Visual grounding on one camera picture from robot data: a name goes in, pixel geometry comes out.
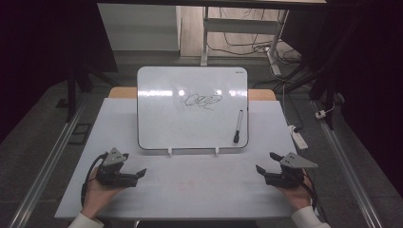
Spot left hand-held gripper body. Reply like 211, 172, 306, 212
95, 147, 139, 188

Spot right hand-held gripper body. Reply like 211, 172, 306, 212
264, 152, 318, 190

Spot person's right hand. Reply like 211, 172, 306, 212
276, 169, 315, 213

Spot person's left hand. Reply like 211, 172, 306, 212
81, 167, 126, 217

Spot white power strip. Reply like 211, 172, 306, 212
287, 124, 309, 150

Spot black and white marker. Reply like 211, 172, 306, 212
233, 109, 244, 144

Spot white dry-erase whiteboard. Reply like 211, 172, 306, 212
136, 66, 250, 151

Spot black floor plate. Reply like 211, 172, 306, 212
68, 123, 93, 146

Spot white table cover sheet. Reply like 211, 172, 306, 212
54, 97, 318, 220

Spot wooden table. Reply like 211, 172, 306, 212
108, 86, 278, 102

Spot black metal stand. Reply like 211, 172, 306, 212
56, 65, 119, 124

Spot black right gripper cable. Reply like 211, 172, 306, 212
300, 172, 331, 224

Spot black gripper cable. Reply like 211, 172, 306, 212
81, 151, 109, 207
300, 172, 331, 224

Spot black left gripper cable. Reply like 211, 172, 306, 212
81, 151, 109, 207

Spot aluminium rail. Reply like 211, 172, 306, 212
312, 100, 385, 228
8, 101, 87, 228

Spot black floor cables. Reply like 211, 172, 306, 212
207, 8, 302, 66

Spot white metal desk frame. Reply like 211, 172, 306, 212
200, 6, 290, 77

